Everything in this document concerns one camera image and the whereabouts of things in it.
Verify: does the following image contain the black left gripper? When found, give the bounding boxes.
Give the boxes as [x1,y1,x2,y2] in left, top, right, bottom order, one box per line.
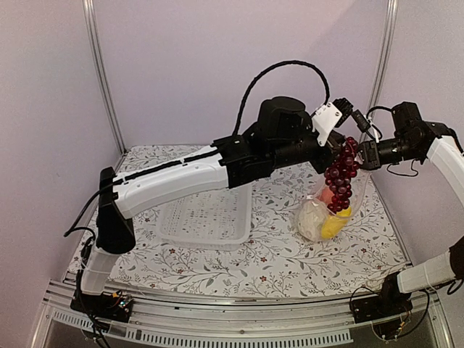
[271,117,347,175]

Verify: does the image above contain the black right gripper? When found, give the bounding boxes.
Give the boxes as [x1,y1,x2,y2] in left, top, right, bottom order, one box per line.
[341,135,423,170]

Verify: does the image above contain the dark red toy grapes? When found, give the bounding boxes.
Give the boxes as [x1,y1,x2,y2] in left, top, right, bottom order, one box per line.
[324,137,360,213]

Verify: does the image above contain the orange toy pepper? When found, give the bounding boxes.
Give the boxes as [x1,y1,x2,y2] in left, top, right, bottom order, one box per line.
[318,187,334,205]

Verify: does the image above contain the white toy cabbage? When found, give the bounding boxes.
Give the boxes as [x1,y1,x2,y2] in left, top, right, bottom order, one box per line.
[296,200,328,242]

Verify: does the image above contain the clear zip top bag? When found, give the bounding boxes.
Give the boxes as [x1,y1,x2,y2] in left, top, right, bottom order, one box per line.
[294,170,370,242]

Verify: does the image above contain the yellow toy lemon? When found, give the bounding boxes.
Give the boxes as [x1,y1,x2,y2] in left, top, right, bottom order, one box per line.
[320,207,352,239]

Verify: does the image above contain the white plastic mesh basket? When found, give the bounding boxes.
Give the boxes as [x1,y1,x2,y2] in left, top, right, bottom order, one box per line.
[156,184,252,251]

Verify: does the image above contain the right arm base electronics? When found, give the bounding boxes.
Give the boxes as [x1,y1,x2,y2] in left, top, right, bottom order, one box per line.
[349,272,431,342]

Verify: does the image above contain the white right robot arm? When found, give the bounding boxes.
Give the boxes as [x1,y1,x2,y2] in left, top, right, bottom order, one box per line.
[359,101,463,316]

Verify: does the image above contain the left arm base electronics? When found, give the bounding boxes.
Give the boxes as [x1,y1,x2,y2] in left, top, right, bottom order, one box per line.
[70,289,133,323]

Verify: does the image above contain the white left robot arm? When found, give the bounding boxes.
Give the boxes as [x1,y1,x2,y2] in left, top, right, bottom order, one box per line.
[77,96,352,315]

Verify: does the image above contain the floral patterned table mat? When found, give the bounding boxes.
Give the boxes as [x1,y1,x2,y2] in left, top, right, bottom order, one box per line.
[104,163,410,298]

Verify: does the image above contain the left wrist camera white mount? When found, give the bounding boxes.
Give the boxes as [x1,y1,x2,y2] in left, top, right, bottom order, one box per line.
[311,98,353,146]

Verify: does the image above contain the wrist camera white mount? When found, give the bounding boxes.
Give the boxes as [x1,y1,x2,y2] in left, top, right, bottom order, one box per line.
[311,98,353,146]
[352,109,381,143]

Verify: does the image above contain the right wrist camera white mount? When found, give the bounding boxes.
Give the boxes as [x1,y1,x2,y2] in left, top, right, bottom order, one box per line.
[352,109,381,143]

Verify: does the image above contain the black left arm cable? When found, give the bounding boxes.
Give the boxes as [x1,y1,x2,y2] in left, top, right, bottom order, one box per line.
[233,60,333,135]

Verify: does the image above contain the right aluminium frame post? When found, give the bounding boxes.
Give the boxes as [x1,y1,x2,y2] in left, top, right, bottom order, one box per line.
[368,0,399,109]

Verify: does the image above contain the aluminium frame post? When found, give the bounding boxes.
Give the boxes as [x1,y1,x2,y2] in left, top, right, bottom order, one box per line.
[82,0,127,156]
[368,0,399,109]

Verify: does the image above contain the aluminium front rail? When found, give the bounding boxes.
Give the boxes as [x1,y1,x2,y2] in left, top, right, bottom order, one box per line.
[31,280,457,347]

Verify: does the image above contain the left aluminium frame post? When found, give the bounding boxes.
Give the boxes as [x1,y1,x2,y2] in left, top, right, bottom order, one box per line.
[82,0,127,156]

